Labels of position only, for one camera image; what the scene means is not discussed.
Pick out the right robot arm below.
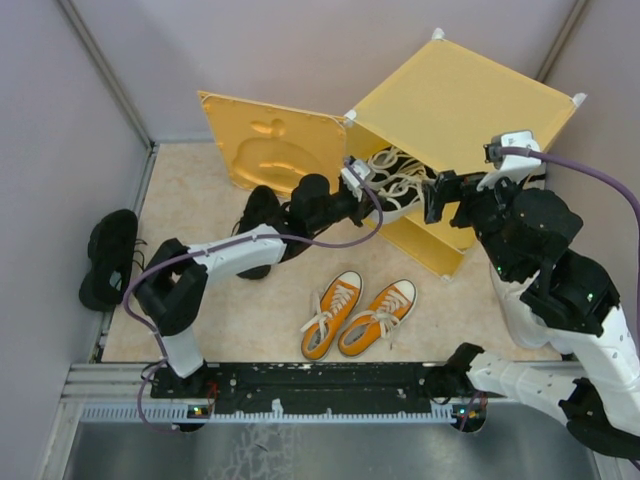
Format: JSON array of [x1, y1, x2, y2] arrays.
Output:
[[421, 171, 639, 462]]

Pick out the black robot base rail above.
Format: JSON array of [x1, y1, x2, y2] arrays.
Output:
[[141, 362, 490, 432]]

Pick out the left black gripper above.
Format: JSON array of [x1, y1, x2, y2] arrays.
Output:
[[309, 184, 386, 234]]

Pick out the black chunky shoe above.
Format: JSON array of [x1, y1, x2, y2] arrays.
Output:
[[78, 209, 138, 312], [231, 184, 291, 280]]

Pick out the zebra striped shoe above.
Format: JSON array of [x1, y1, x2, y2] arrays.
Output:
[[523, 162, 547, 190]]

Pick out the yellow shoe cabinet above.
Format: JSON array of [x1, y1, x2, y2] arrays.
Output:
[[344, 28, 587, 284]]

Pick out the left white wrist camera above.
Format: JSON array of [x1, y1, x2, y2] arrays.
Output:
[[340, 156, 372, 201]]

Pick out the purple cable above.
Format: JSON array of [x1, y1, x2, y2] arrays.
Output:
[[499, 146, 640, 281], [122, 157, 385, 435]]

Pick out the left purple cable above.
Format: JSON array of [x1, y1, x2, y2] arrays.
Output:
[[122, 157, 385, 435]]

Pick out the orange canvas sneaker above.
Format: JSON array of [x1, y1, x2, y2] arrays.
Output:
[[337, 279, 418, 358], [300, 270, 363, 362]]

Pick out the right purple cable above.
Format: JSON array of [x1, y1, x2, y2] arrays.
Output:
[[499, 146, 640, 281]]

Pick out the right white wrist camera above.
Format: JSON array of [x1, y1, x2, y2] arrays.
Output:
[[477, 130, 541, 191]]

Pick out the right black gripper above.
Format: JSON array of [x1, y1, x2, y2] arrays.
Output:
[[419, 164, 521, 281]]

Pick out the yellow cabinet door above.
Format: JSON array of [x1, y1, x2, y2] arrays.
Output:
[[198, 91, 346, 197]]

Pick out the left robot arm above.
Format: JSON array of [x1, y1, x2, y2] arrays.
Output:
[[125, 167, 380, 397]]

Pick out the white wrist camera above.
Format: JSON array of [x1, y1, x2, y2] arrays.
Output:
[[340, 156, 372, 201], [477, 130, 541, 191]]

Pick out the black white sneaker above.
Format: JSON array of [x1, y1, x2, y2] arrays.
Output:
[[374, 180, 426, 223], [366, 146, 436, 196]]

